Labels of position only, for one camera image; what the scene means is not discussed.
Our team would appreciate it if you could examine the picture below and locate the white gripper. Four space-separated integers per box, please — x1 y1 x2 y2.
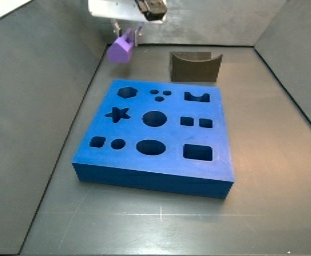
88 0 167 47

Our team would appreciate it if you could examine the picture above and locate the purple three prong object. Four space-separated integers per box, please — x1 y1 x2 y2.
107 28 135 63

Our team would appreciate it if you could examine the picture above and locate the blue foam shape board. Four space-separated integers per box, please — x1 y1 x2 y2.
72 80 235 199

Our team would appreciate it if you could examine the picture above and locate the black curved fixture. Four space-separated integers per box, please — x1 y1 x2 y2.
170 51 223 82

